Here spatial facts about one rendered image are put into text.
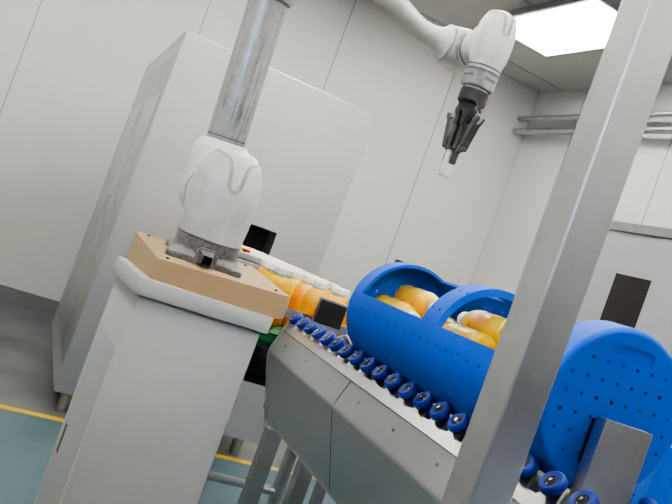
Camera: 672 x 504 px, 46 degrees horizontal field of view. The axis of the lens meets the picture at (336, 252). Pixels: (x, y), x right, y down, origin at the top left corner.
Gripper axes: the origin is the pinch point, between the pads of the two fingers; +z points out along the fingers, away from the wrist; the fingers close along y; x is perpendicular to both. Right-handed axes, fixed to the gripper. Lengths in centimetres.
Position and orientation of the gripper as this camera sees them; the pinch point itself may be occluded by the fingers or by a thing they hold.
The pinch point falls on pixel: (448, 163)
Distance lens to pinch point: 210.1
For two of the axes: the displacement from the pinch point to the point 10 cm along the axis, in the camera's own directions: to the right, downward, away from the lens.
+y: 5.2, 2.1, -8.3
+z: -3.5, 9.4, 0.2
